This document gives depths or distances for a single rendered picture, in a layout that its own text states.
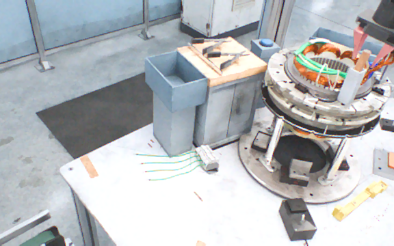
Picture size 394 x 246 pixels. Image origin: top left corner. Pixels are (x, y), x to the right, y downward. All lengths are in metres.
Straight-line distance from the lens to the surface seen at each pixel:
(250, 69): 1.02
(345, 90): 0.90
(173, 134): 1.05
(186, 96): 0.95
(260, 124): 1.25
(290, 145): 1.23
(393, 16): 0.81
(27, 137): 2.47
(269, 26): 1.41
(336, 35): 1.38
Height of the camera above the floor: 1.57
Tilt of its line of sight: 40 degrees down
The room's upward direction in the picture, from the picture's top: 6 degrees clockwise
